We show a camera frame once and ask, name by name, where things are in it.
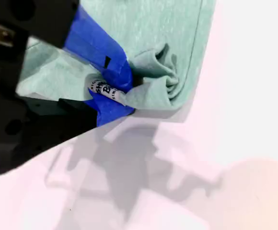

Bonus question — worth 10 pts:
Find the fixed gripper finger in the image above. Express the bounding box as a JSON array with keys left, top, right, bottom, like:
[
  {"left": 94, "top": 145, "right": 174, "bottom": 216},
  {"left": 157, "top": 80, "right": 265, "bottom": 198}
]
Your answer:
[{"left": 57, "top": 88, "right": 136, "bottom": 147}]

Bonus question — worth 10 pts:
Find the pale green T-shirt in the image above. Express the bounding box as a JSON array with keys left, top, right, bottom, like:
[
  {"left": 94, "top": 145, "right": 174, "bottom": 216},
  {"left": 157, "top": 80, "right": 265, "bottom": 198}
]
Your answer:
[{"left": 15, "top": 0, "right": 217, "bottom": 113}]

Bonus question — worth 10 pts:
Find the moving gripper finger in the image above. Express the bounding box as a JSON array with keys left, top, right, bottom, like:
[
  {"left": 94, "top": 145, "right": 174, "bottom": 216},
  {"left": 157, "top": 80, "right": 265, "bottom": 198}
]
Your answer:
[{"left": 31, "top": 0, "right": 134, "bottom": 92}]

